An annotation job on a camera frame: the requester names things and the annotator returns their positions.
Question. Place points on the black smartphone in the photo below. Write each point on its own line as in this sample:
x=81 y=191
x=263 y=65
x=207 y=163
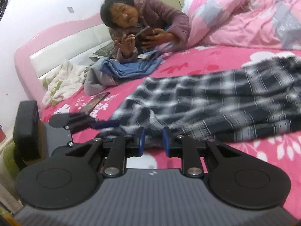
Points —
x=94 y=102

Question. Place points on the blue denim garment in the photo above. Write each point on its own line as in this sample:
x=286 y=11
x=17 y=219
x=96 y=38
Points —
x=131 y=69

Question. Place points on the grey fleece garment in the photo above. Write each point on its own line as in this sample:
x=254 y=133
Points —
x=94 y=84

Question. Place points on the person's left hand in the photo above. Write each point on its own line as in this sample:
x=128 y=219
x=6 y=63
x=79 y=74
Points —
x=37 y=150

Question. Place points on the pink grey duvet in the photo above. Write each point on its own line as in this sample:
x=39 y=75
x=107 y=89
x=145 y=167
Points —
x=235 y=16

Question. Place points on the green soft object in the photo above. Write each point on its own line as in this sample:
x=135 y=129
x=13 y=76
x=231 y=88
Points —
x=9 y=162

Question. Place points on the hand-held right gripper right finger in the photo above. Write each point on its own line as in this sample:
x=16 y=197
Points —
x=166 y=142

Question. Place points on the cream fleece blanket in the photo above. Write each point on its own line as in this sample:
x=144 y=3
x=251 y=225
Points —
x=63 y=80

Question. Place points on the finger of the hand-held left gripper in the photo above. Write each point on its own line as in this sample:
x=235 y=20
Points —
x=105 y=124

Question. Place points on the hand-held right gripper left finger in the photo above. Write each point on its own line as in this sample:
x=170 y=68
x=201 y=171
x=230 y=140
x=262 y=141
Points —
x=141 y=141

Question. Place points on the black white plaid pants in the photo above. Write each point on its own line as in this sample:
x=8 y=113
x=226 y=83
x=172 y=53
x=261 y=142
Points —
x=211 y=103

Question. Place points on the pink floral blanket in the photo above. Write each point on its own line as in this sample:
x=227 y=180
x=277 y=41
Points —
x=258 y=164

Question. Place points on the small printed packet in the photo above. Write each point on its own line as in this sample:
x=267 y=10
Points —
x=144 y=56

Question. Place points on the pink white headboard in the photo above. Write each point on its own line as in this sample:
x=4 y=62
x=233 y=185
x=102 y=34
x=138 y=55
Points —
x=58 y=44

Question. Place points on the green patterned pillow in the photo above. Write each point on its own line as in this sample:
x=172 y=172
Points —
x=103 y=50

